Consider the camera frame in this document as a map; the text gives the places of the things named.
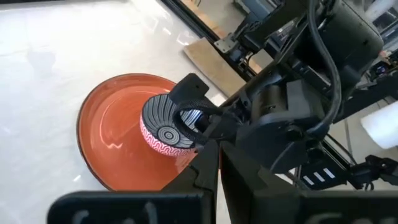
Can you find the orange ceramic plate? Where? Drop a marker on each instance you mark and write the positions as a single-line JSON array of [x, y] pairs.
[[115, 133]]

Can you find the white table mat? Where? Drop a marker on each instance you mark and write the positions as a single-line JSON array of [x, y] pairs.
[[46, 93]]

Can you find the blue patterned pink bowl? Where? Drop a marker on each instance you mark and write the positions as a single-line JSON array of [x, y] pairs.
[[161, 124]]

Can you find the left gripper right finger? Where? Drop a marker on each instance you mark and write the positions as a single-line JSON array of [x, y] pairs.
[[242, 177]]

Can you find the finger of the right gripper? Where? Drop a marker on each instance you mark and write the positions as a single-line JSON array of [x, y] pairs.
[[225, 126], [189, 87]]

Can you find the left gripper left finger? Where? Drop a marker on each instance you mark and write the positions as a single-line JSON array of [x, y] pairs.
[[208, 174]]

